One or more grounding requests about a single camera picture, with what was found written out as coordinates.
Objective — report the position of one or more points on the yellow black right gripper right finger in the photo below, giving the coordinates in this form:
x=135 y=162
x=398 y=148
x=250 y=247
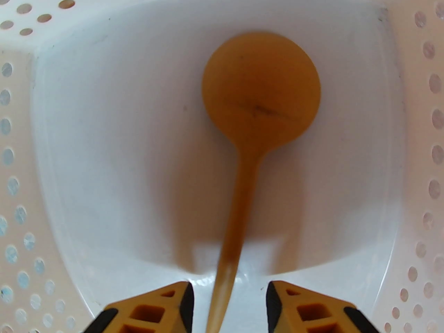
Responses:
x=312 y=316

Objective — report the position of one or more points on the wooden spoon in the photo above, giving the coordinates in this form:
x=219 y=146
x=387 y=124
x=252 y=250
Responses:
x=260 y=88

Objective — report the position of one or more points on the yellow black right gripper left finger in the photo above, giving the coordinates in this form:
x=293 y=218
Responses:
x=145 y=314

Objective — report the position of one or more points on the white perforated plastic basket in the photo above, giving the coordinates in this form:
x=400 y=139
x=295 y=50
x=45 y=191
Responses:
x=104 y=151

